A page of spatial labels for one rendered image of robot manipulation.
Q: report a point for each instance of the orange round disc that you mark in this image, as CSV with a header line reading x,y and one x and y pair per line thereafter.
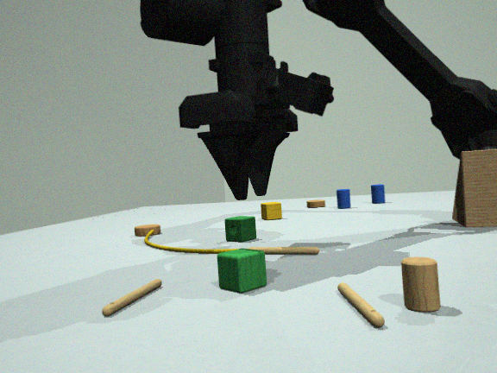
x,y
315,203

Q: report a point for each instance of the blue cylinder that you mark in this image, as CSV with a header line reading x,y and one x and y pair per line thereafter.
x,y
378,193
343,198

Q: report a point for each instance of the yellow string with wooden stick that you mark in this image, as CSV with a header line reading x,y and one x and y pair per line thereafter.
x,y
267,250

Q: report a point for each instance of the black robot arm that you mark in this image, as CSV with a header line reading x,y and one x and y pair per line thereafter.
x,y
464,110

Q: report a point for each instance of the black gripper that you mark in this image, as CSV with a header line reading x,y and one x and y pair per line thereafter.
x,y
244,131

